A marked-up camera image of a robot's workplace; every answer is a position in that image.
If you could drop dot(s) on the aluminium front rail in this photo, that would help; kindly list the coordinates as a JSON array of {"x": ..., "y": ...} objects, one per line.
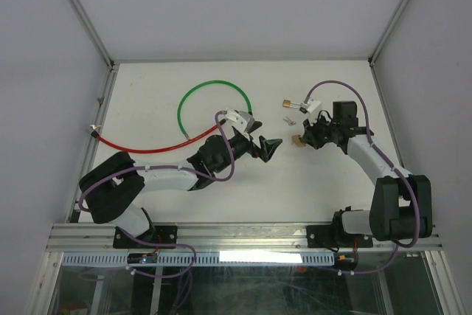
[{"x": 204, "y": 237}]

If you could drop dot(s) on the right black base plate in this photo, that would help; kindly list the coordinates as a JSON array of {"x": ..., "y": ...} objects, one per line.
[{"x": 326, "y": 237}]

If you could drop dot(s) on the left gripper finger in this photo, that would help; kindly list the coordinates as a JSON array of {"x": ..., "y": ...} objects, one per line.
[
  {"x": 268, "y": 147},
  {"x": 254, "y": 126}
]

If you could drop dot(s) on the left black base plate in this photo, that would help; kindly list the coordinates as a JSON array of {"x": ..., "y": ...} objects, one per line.
[{"x": 162, "y": 234}]

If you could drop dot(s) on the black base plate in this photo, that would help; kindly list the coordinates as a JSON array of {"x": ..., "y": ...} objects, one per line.
[
  {"x": 162, "y": 234},
  {"x": 326, "y": 237}
]

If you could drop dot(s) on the green cable lock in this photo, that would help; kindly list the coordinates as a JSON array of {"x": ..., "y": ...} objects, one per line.
[{"x": 206, "y": 98}]

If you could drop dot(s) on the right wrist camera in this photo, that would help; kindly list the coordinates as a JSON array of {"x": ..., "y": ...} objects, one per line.
[{"x": 310, "y": 105}]

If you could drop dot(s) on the brass long-shackle padlock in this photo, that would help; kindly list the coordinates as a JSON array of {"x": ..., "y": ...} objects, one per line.
[{"x": 290, "y": 104}]

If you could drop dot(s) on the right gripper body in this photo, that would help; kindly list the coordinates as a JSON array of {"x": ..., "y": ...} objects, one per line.
[{"x": 321, "y": 131}]

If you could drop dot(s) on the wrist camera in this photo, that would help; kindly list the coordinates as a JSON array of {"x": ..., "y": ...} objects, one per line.
[
  {"x": 310, "y": 105},
  {"x": 240, "y": 120}
]

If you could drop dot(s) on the white slotted cable duct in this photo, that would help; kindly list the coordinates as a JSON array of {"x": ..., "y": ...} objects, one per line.
[{"x": 201, "y": 259}]

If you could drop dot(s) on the red cable lock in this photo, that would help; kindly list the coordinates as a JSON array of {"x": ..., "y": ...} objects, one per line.
[{"x": 96, "y": 136}]

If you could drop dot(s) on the silver keys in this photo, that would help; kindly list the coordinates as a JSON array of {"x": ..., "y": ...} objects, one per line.
[{"x": 289, "y": 121}]

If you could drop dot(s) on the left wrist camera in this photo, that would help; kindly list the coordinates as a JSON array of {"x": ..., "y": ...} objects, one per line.
[{"x": 240, "y": 120}]

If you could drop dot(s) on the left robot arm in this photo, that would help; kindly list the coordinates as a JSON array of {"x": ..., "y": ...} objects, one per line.
[{"x": 108, "y": 191}]

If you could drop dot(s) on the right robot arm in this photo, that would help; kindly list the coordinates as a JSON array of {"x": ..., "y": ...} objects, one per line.
[{"x": 401, "y": 207}]

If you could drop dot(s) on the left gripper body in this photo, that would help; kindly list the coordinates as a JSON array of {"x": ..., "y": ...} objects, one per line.
[{"x": 251, "y": 147}]

